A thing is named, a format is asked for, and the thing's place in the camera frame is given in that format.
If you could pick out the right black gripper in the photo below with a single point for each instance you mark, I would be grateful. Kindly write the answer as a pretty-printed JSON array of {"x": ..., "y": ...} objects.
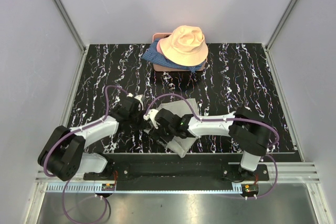
[{"x": 158, "y": 133}]

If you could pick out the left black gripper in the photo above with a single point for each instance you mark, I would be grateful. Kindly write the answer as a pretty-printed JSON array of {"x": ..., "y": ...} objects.
[{"x": 144, "y": 124}]

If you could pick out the grey cloth napkin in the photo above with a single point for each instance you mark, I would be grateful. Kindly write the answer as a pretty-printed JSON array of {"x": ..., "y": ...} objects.
[{"x": 181, "y": 107}]

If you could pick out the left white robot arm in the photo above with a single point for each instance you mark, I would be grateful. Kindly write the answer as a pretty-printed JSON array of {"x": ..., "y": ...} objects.
[{"x": 64, "y": 153}]

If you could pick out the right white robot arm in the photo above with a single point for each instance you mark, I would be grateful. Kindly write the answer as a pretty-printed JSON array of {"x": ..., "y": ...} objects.
[{"x": 246, "y": 129}]

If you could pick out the pink plastic tray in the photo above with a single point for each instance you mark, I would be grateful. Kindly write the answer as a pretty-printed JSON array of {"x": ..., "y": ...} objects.
[{"x": 160, "y": 68}]

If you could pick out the blue patterned cloth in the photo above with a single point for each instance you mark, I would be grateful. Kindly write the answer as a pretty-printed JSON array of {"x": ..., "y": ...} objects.
[{"x": 161, "y": 64}]

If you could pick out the peach bucket hat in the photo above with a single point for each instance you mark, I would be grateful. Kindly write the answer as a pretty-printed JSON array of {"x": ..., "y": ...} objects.
[{"x": 185, "y": 46}]

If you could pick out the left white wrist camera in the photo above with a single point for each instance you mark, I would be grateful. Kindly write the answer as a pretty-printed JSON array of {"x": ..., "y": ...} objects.
[{"x": 139, "y": 97}]

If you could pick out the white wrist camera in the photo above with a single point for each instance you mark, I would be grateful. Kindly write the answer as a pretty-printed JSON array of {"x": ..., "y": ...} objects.
[
  {"x": 149, "y": 119},
  {"x": 139, "y": 97}
]

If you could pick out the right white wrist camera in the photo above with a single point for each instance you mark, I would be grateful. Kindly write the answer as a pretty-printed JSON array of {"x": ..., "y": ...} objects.
[{"x": 149, "y": 119}]

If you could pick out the white slotted cable duct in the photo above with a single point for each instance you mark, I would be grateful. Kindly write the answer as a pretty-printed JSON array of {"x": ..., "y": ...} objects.
[{"x": 80, "y": 187}]

